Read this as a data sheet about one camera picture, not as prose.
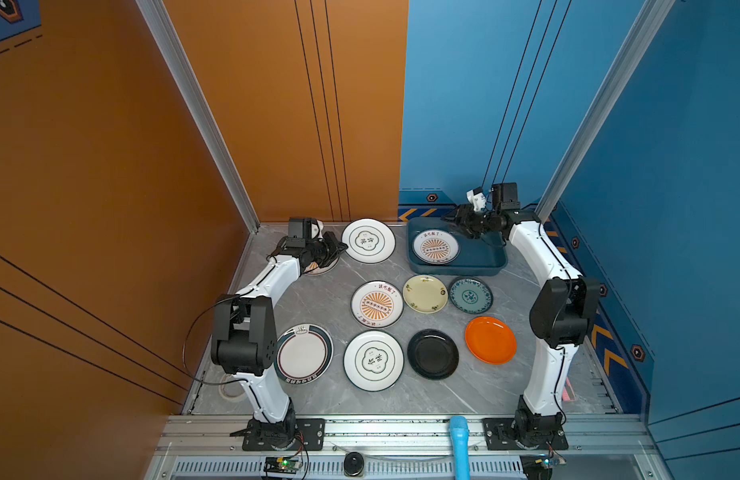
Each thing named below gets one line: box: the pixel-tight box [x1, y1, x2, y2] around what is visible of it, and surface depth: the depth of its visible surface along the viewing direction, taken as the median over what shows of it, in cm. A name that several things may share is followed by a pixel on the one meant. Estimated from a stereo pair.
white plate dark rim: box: [274, 322, 334, 385], surface depth 89 cm
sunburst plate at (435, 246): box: [413, 229, 459, 265], surface depth 114 cm
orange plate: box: [465, 316, 517, 365], surface depth 88 cm
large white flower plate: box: [343, 330, 405, 393], surface depth 87 cm
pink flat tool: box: [562, 377, 576, 402], surface depth 80 cm
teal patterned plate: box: [448, 276, 494, 315], surface depth 101 cm
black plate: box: [407, 328, 460, 380], surface depth 88 cm
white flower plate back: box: [341, 218, 397, 264], surface depth 96 cm
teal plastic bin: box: [406, 217, 508, 275], surface depth 108 cm
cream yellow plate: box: [402, 275, 449, 315], surface depth 101 cm
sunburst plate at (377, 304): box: [350, 280, 404, 329], surface depth 98 cm
